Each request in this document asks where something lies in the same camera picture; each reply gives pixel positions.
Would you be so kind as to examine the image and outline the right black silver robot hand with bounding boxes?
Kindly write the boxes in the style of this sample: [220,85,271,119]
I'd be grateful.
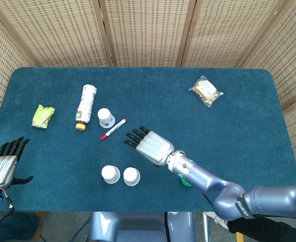
[123,125,176,167]

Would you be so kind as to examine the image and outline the white cup green flower print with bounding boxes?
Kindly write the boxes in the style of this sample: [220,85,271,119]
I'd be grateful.
[122,166,141,187]

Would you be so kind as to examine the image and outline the white cup blue flower print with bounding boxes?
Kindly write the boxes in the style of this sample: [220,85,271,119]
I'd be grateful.
[97,107,116,129]

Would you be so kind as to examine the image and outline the white marker red cap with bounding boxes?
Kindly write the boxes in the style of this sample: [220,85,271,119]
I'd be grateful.
[100,118,127,141]

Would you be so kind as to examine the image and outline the green foam ball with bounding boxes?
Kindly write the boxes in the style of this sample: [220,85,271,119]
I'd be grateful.
[179,175,193,188]

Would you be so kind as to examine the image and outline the white cup pale flower text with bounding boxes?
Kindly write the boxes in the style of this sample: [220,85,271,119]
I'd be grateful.
[101,165,121,185]

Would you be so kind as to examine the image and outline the dark blue fabric bundle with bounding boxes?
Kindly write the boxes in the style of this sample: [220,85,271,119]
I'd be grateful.
[0,212,40,242]

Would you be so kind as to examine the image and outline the blue felt table cover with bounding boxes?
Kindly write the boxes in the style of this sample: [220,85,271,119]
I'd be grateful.
[0,67,296,214]

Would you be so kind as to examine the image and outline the green crumpled snack packet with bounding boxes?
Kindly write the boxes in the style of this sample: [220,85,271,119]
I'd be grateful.
[31,104,56,130]

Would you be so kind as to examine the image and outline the clear bag of biscuits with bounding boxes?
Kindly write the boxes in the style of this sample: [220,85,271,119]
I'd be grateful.
[188,75,225,108]

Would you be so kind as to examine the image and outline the blue-grey robot torso base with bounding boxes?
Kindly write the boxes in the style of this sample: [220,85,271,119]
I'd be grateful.
[87,211,197,242]

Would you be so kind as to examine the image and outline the white bottle yellow cap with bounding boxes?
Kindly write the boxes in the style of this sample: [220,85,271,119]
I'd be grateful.
[75,84,98,131]

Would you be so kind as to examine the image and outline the white metal table leg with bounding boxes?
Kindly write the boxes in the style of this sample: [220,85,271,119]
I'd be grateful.
[202,212,211,242]

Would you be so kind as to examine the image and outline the white shoe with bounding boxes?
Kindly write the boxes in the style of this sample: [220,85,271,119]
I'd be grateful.
[203,211,229,229]

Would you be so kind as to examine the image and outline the black trouser leg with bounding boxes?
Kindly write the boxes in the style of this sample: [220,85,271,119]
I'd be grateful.
[227,215,296,242]

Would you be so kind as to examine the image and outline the thin wrist cable with plug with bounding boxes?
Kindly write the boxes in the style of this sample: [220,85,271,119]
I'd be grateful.
[0,186,16,212]

